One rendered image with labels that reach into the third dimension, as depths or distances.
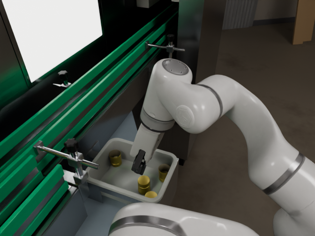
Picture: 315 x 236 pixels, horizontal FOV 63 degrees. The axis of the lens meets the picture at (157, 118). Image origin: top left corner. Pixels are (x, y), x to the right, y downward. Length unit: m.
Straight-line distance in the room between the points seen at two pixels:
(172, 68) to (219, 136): 1.66
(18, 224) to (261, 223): 1.37
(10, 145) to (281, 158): 0.59
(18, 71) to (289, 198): 0.70
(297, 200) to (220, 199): 1.30
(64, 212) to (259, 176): 0.43
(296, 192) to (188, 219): 0.17
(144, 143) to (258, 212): 1.27
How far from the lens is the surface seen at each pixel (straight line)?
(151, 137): 0.53
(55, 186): 0.61
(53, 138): 0.71
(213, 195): 1.71
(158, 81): 0.45
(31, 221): 0.60
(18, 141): 0.73
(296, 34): 3.96
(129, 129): 0.97
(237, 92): 0.49
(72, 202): 0.66
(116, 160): 0.80
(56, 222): 0.63
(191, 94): 0.42
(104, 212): 0.76
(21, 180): 0.64
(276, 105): 2.59
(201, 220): 0.33
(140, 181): 0.72
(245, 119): 0.50
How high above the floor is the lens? 1.39
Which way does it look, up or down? 39 degrees down
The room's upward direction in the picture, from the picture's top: straight up
